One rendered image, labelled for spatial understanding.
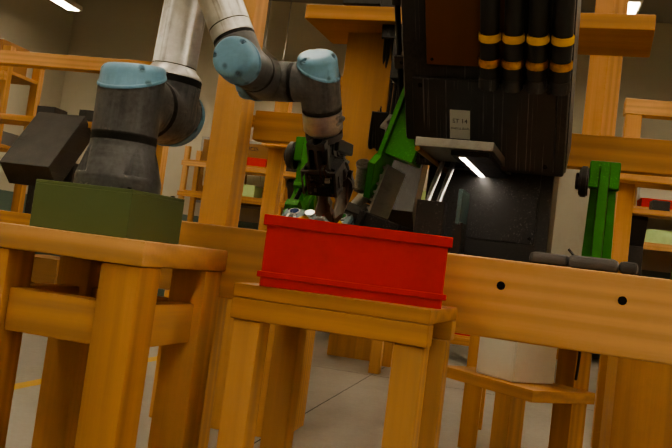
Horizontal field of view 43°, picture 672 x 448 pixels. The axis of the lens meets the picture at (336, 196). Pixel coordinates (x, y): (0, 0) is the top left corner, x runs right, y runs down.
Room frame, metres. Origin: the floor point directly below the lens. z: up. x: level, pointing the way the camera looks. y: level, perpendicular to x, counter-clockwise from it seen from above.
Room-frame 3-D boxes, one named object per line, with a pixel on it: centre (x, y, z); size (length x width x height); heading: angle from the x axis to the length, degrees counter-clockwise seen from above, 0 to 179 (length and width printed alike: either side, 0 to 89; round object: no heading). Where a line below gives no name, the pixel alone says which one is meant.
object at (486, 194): (2.10, -0.38, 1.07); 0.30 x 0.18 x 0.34; 72
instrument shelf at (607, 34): (2.25, -0.32, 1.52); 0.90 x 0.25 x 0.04; 72
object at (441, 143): (1.88, -0.28, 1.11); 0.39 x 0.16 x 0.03; 162
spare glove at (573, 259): (1.63, -0.49, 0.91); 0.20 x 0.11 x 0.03; 69
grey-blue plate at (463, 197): (1.82, -0.27, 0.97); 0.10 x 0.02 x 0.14; 162
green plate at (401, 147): (1.96, -0.15, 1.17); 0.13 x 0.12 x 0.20; 72
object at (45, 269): (10.74, 3.44, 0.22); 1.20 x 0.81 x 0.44; 170
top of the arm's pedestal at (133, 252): (1.50, 0.39, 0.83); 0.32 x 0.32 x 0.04; 73
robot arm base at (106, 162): (1.50, 0.39, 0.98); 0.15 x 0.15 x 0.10
